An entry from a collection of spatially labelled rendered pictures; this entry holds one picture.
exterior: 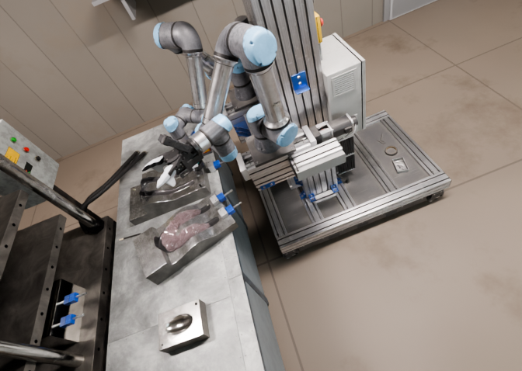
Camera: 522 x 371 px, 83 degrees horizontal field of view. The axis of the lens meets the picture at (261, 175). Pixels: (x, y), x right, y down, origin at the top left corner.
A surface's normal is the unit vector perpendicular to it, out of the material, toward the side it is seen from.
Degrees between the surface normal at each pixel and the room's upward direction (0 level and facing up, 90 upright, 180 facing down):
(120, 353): 0
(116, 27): 90
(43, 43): 90
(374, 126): 0
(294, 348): 0
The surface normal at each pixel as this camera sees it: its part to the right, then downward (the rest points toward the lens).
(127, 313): -0.27, -0.59
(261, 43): 0.61, 0.39
